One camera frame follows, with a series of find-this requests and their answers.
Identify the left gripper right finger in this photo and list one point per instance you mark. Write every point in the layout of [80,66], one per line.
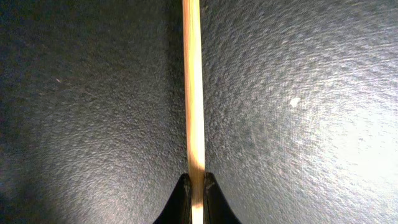
[216,208]

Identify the wooden chopstick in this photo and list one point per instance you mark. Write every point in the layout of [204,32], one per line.
[194,105]

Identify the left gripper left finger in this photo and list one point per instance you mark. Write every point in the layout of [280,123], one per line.
[178,209]

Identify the round black tray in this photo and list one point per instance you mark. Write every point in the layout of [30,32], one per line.
[300,104]

